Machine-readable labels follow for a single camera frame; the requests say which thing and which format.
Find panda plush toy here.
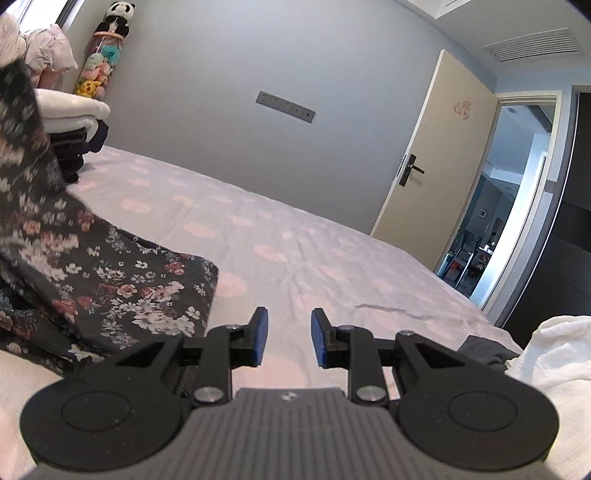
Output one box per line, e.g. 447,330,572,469
95,1,136,38

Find bed with pink dotted sheet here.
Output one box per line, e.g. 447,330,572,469
0,145,527,480

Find dark door handle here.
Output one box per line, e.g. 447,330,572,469
398,154,426,186

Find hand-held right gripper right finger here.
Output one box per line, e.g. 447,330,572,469
310,307,465,407

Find grey wall switch panel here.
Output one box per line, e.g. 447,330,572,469
256,90,316,123

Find cream door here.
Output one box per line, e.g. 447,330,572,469
370,49,499,273

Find dark dining chair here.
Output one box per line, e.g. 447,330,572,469
455,231,491,278

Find black sliding wardrobe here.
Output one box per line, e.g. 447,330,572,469
501,85,591,352

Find white folded towel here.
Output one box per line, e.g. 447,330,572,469
34,88,112,136

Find dark floral pants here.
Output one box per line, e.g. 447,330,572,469
0,60,220,374

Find clear tube of plush toys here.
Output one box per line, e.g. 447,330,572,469
74,32,125,99

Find ceiling air vent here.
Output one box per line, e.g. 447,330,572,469
482,28,580,63

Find pink bedding pile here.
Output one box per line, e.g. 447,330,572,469
0,14,78,88

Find navy folded garment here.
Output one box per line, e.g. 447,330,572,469
85,121,110,154

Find white garment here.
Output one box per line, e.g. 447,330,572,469
505,315,591,402

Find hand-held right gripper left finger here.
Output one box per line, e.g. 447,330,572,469
113,306,270,407

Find dark grey garment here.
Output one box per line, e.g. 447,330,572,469
457,335,522,370

